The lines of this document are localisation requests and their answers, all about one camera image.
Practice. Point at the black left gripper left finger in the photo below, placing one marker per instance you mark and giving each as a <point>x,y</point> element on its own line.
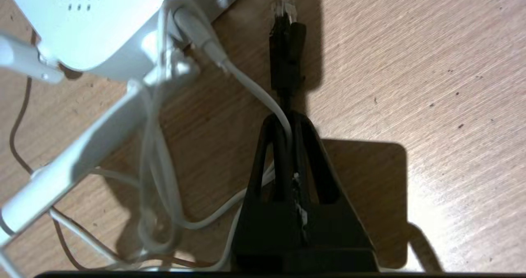
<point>263,232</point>

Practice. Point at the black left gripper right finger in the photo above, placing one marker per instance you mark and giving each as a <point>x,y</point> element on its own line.
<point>333,232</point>

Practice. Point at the white wifi router with antennas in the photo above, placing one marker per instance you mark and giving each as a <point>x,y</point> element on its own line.
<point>94,31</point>

